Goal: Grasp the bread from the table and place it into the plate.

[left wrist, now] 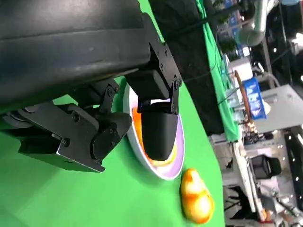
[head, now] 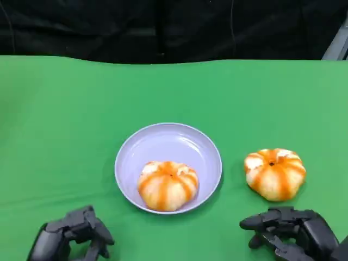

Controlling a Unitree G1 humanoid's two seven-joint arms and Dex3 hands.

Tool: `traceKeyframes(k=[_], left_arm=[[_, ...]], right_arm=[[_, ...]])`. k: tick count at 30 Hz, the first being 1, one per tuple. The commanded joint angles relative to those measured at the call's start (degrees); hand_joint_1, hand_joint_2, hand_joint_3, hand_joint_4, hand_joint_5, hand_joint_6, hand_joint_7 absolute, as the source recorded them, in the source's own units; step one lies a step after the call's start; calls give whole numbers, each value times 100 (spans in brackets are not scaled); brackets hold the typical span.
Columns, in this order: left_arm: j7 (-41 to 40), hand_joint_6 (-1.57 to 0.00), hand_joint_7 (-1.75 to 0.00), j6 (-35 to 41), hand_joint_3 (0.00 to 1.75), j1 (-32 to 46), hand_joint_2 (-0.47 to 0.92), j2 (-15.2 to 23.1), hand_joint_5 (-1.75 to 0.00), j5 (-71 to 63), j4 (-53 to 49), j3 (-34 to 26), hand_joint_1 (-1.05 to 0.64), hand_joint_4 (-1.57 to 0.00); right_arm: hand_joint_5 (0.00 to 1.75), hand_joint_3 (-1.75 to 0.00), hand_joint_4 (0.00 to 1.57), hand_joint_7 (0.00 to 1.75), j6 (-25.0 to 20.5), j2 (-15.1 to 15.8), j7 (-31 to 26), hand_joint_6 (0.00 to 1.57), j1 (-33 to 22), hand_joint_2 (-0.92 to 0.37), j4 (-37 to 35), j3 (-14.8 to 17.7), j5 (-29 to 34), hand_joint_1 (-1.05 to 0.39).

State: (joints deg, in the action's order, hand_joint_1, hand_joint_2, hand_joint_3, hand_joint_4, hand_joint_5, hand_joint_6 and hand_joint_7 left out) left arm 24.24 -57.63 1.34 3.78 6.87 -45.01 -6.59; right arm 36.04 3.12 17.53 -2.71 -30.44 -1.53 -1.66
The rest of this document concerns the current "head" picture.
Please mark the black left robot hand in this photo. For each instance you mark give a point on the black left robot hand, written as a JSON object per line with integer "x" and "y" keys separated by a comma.
{"x": 51, "y": 242}

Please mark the black backdrop cloth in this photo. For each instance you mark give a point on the black backdrop cloth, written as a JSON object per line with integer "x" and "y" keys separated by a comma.
{"x": 108, "y": 27}

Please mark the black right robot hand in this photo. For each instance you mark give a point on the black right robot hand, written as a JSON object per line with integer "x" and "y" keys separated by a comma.
{"x": 312, "y": 236}

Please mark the orange and white bread roll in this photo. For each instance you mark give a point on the orange and white bread roll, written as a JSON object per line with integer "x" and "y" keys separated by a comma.
{"x": 168, "y": 187}
{"x": 274, "y": 176}

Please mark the green table cloth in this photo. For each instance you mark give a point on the green table cloth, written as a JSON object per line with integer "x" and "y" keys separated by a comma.
{"x": 174, "y": 95}

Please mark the grey metal frame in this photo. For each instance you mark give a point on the grey metal frame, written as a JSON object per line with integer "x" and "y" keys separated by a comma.
{"x": 340, "y": 43}

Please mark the lilac plate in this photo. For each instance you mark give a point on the lilac plate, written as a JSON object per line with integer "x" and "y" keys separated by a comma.
{"x": 163, "y": 141}

